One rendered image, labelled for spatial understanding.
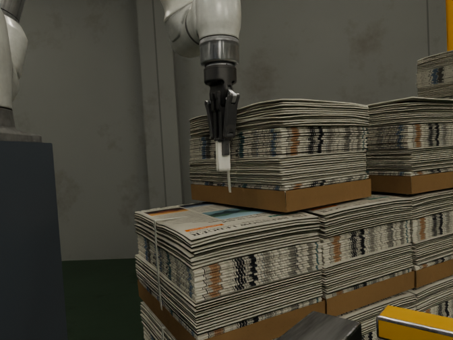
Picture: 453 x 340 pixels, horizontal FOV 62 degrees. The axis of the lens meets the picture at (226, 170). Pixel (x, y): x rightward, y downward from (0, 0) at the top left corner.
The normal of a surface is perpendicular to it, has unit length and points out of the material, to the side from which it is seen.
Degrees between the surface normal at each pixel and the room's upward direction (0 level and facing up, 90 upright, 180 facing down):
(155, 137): 90
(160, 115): 90
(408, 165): 90
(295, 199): 92
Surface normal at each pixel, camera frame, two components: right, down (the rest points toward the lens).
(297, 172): 0.58, 0.00
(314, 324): -0.06, -1.00
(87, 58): -0.08, 0.05
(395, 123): -0.88, 0.07
